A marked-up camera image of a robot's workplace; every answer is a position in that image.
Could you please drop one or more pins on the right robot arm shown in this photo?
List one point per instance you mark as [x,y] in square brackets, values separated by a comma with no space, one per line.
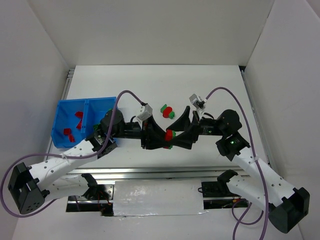
[286,205]

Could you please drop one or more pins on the silver foil tape sheet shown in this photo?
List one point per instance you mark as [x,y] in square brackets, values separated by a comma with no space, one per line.
[143,198]

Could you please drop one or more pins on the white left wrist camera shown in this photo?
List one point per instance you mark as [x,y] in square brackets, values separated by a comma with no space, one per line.
[144,113]

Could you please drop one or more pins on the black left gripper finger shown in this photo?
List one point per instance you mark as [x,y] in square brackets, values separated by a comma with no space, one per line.
[152,125]
[153,142]

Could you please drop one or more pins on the red round lego brick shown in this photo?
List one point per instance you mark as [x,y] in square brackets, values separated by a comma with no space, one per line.
[166,112]

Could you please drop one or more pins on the aluminium table rail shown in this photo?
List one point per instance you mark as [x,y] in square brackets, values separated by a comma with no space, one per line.
[146,173]

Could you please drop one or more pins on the blue bin compartment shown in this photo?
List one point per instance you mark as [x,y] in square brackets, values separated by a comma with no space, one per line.
[65,118]
[94,110]

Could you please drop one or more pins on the red arch lego piece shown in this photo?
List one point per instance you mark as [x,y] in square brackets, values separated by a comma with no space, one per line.
[67,131]

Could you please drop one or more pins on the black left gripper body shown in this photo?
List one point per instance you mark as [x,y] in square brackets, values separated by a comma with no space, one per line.
[144,135]

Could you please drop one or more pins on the blue bin right compartment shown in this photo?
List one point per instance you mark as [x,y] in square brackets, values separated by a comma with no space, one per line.
[94,110]

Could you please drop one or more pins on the red curved lego brick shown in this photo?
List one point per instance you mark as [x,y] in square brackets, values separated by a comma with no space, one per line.
[79,114]

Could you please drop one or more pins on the blue bin left compartment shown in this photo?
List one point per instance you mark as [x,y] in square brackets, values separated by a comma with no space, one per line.
[65,118]

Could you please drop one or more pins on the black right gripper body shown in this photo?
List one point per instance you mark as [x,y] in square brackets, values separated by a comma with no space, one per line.
[195,128]

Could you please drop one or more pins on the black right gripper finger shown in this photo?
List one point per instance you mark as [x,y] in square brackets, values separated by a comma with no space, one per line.
[185,140]
[183,122]

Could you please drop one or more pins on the red studded lego brick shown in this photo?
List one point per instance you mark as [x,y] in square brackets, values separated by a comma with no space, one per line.
[71,138]

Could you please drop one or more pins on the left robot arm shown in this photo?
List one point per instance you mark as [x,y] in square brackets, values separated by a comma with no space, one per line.
[32,186]

